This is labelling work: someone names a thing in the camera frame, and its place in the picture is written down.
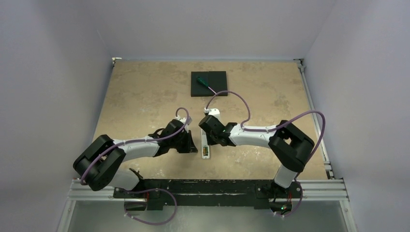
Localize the black foam pad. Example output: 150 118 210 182
190 71 228 97

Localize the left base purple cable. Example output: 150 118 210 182
123 188 178 225

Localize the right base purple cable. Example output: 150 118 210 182
272 181 304 218

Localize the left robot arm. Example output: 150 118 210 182
73 117 198 198

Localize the aluminium frame rail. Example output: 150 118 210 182
294 58 334 178

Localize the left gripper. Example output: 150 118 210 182
170 130 197 153

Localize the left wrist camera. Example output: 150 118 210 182
179 116 192 131

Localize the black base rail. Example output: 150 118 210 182
114 179 303 214

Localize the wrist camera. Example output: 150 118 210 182
179 116 192 131
204 108 220 118

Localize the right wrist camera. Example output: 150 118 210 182
204 108 220 118

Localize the white remote control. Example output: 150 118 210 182
201 129 210 159

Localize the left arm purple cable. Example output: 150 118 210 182
80 107 190 186

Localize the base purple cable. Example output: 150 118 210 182
123 188 178 225
272 181 304 218

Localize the green handled screwdriver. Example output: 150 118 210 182
196 77 217 94

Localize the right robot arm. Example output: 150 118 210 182
199 114 317 197

